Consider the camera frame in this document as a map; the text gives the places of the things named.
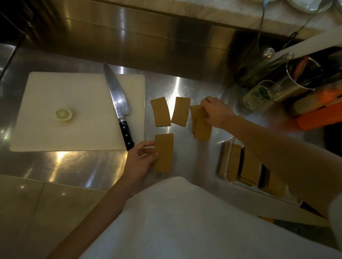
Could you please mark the person's left hand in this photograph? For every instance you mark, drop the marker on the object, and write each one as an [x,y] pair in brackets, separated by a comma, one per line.
[137,165]

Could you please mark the person's right hand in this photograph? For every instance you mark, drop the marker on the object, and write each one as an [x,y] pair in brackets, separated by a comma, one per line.
[219,113]

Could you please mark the person's right thumb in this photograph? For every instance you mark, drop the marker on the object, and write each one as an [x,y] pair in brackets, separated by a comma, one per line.
[205,115]

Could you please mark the person's left thumb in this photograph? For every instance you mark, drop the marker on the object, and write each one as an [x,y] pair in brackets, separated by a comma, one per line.
[153,159]

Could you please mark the brown rectangular cracker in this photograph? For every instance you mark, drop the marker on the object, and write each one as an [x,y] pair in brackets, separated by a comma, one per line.
[203,130]
[160,111]
[181,111]
[194,113]
[165,152]

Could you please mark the person's left forearm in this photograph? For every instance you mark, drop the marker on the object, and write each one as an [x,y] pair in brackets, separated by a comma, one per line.
[93,221]

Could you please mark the person's right forearm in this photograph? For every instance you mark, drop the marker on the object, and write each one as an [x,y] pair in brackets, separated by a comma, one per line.
[288,160]

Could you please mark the clear drinking glass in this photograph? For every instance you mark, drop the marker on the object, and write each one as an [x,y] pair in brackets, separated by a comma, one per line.
[253,100]

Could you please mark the green herb sprig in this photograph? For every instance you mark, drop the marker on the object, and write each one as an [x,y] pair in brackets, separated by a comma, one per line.
[264,93]

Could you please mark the row of brown biscuits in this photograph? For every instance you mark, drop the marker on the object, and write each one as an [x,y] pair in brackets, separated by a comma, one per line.
[249,166]

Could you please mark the white apron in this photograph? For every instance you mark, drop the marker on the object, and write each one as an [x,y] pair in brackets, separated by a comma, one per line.
[187,224]

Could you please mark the steel utensil cup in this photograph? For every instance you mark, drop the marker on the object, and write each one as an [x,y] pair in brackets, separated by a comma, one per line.
[291,85]

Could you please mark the lemon slice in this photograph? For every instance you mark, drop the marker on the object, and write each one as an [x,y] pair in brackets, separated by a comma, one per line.
[64,114]

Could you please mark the clear plastic container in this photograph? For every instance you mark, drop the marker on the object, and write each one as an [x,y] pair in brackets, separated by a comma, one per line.
[277,198]

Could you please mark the white plastic cutting board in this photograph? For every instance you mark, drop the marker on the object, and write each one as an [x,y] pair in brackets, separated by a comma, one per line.
[66,88]

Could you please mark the orange plastic container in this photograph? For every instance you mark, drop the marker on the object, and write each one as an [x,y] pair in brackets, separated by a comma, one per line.
[320,117]

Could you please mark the white plate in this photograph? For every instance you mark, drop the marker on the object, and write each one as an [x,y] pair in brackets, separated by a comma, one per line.
[310,5]

